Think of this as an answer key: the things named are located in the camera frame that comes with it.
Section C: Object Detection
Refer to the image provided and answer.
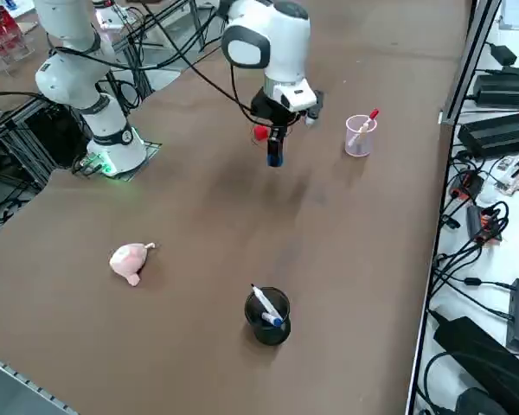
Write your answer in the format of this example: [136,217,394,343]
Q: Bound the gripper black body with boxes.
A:
[249,86,297,128]

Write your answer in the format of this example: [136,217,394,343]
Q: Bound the red capped white marker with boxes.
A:
[348,108,381,148]

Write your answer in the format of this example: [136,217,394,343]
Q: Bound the blue capped white marker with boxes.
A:
[249,283,285,329]

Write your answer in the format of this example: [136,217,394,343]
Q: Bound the pink plush toy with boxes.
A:
[109,241,159,287]

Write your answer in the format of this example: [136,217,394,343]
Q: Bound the black mesh pen cup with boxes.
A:
[243,286,292,347]

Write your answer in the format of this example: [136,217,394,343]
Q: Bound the orange and black device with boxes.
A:
[465,205,503,248]
[452,170,485,201]

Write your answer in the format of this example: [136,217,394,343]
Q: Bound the long black power brick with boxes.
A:
[457,110,519,160]
[473,73,519,109]

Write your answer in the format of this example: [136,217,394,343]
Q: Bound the small black power adapter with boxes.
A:
[489,42,519,65]

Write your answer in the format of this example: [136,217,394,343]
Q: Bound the bare circuit board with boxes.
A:
[495,151,519,196]

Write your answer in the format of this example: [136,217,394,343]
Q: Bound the clear acrylic shelf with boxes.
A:
[0,6,38,78]

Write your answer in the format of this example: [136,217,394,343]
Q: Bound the large black power supply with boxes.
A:
[432,316,519,415]

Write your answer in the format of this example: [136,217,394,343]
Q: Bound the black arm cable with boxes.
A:
[146,0,260,126]

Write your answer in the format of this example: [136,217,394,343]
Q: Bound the aluminium frame profile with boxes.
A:
[439,0,503,126]

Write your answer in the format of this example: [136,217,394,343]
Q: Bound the aluminium rail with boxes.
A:
[0,349,77,415]

